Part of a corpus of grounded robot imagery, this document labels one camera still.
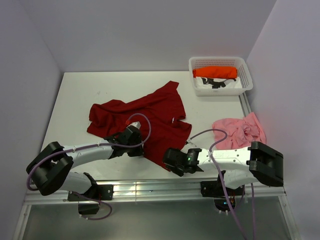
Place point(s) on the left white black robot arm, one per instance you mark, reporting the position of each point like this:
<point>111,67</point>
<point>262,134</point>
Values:
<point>51,170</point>

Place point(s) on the white black printed t shirt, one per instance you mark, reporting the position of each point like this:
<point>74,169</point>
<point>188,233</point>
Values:
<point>217,83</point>

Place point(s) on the pink t shirt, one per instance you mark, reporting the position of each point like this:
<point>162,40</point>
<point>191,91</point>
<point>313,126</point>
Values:
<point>240,132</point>

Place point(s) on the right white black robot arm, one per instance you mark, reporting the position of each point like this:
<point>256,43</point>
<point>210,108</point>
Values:
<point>243,166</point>

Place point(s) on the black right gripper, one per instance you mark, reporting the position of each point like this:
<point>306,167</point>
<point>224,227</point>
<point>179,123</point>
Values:
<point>178,171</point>

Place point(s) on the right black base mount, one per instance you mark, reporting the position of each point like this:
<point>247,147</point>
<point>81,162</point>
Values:
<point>214,189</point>

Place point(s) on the white plastic basket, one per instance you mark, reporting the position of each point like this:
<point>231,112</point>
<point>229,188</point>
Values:
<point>237,62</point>

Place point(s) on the dark red t shirt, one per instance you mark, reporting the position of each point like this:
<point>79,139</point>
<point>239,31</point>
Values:
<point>155,112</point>

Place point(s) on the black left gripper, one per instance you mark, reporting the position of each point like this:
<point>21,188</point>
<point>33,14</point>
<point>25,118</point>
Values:
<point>139,151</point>

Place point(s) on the rolled orange t shirt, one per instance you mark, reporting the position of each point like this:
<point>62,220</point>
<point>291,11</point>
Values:
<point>219,72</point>

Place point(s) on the aluminium rail frame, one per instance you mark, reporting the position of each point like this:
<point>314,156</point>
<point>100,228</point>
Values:
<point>154,190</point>

